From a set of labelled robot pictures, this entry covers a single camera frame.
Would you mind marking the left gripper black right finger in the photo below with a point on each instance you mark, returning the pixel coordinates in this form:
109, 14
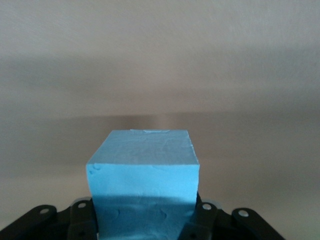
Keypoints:
200, 220

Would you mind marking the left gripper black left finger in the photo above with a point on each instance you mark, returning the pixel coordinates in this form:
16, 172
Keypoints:
82, 220

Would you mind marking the light blue foam cube block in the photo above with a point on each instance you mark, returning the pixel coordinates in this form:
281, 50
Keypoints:
142, 180

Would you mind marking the brown table cover sheet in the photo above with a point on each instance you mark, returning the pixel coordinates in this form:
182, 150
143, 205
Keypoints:
160, 50

